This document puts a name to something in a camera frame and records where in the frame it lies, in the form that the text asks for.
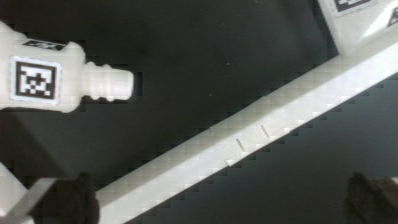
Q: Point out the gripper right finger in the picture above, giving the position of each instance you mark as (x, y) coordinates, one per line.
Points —
(372, 200)

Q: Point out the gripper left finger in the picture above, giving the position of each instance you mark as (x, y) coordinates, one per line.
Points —
(58, 203)

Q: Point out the white lamp bulb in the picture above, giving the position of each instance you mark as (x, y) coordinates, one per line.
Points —
(49, 77)

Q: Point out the white lamp base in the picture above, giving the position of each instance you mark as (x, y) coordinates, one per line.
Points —
(362, 20)

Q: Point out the white table border frame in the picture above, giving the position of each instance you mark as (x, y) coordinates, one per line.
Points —
(214, 150)

